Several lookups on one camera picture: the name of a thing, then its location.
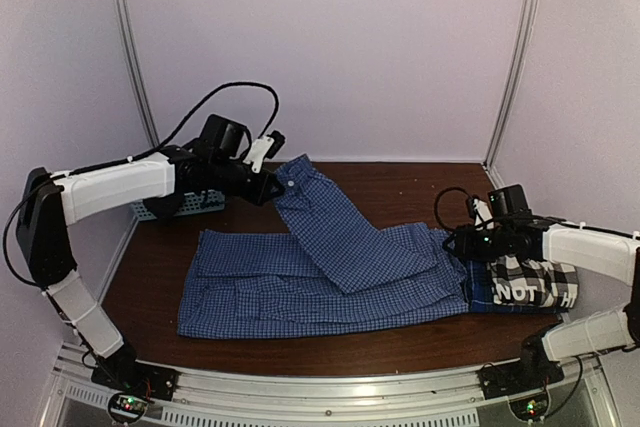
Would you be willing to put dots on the right aluminium frame post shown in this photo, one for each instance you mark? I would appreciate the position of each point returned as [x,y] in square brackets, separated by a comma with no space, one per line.
[525,27]

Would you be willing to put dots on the aluminium frame post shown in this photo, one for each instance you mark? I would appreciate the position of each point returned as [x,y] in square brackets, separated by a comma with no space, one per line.
[525,27]
[134,71]

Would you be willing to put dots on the front aluminium rail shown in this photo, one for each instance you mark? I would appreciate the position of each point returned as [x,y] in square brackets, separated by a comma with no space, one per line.
[451,397]

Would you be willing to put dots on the light blue plastic basket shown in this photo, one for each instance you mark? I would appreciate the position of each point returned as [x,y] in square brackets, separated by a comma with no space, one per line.
[193,204]

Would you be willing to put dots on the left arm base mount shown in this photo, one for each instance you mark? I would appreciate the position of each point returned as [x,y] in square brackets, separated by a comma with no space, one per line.
[137,385]

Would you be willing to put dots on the black garment in basket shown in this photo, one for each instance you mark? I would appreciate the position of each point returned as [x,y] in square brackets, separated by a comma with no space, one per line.
[166,207]

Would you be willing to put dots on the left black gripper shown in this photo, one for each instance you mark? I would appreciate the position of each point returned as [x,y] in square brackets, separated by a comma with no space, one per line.
[260,195]

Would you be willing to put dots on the left aluminium frame post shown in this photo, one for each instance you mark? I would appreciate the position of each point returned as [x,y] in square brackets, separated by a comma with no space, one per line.
[134,71]

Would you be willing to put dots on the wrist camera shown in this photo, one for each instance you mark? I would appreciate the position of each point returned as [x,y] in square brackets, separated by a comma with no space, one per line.
[480,213]
[265,147]

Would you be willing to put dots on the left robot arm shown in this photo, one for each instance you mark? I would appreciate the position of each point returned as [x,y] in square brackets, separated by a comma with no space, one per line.
[160,180]

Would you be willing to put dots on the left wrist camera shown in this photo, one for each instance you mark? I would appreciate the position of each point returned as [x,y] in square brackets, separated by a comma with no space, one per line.
[265,147]

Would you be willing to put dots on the blue small-check shirt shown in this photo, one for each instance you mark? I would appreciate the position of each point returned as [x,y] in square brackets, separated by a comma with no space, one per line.
[330,273]

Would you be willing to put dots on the black white plaid shirt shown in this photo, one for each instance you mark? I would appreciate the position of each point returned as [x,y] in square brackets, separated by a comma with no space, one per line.
[530,283]

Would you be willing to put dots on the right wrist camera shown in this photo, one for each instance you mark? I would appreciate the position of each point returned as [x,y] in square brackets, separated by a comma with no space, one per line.
[480,213]

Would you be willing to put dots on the blue plaid folded shirt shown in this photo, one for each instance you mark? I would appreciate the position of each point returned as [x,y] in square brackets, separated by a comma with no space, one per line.
[480,296]

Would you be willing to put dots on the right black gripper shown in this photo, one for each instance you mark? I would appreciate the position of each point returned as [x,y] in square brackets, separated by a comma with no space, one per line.
[464,245]

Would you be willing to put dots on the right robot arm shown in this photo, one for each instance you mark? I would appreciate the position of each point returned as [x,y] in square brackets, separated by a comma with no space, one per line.
[505,225]

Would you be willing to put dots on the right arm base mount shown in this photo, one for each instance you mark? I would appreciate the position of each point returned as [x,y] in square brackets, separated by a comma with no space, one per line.
[525,381]

